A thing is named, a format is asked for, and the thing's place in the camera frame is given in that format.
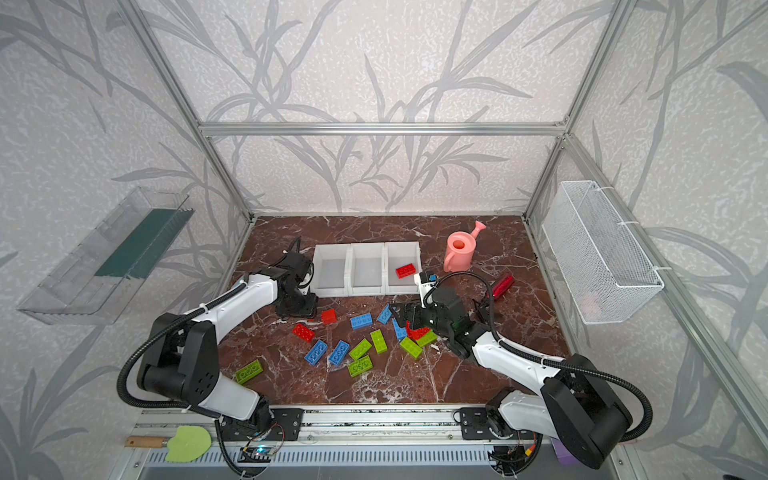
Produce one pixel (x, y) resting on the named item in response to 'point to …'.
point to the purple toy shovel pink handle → (563, 455)
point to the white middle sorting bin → (366, 269)
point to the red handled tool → (502, 285)
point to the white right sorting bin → (398, 255)
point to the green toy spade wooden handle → (188, 444)
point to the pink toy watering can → (460, 249)
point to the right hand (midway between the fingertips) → (401, 296)
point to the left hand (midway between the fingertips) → (311, 303)
